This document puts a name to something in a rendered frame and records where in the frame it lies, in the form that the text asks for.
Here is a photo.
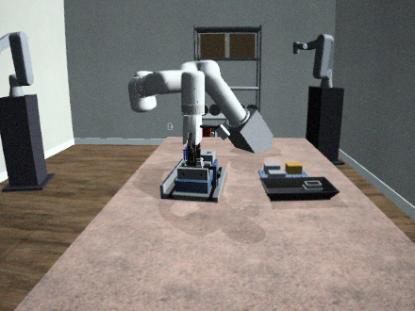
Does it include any small yellow block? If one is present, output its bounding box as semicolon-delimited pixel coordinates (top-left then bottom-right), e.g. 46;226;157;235
285;162;303;174

